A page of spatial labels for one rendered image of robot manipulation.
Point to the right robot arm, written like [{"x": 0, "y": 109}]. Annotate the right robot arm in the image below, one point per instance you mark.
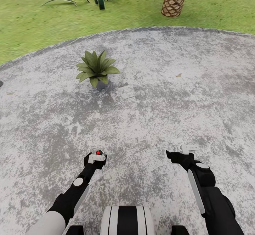
[{"x": 215, "y": 207}]

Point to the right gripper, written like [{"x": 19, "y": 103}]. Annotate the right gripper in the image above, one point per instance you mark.
[{"x": 178, "y": 158}]

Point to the insectifuge atomizer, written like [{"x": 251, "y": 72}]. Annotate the insectifuge atomizer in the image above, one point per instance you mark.
[{"x": 99, "y": 152}]

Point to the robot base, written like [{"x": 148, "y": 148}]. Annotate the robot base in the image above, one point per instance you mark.
[{"x": 78, "y": 230}]

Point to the robot trunk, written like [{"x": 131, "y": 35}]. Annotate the robot trunk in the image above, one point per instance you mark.
[{"x": 127, "y": 220}]

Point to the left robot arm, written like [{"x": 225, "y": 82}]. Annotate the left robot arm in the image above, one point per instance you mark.
[{"x": 66, "y": 205}]

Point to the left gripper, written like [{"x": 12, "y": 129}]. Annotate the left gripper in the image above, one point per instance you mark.
[{"x": 95, "y": 165}]

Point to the pot plant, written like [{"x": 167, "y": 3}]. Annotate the pot plant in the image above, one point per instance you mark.
[{"x": 96, "y": 68}]

